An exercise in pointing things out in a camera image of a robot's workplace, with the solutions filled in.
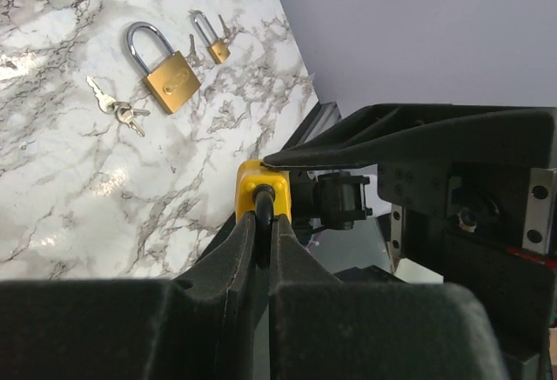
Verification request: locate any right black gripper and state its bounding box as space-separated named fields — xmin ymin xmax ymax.
xmin=263 ymin=102 xmax=557 ymax=329

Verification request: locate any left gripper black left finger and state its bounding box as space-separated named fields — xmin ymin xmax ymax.
xmin=1 ymin=212 xmax=256 ymax=379

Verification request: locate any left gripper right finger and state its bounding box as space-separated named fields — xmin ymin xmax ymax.
xmin=269 ymin=217 xmax=508 ymax=379

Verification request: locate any small yellow padlock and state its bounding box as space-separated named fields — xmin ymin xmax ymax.
xmin=234 ymin=160 xmax=292 ymax=269

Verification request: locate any small brass padlock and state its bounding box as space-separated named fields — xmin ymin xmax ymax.
xmin=191 ymin=10 xmax=230 ymax=64

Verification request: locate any large brass padlock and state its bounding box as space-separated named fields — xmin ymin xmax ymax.
xmin=125 ymin=22 xmax=201 ymax=115

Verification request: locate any silver key bunch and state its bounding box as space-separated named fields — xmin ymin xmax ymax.
xmin=86 ymin=77 xmax=151 ymax=137

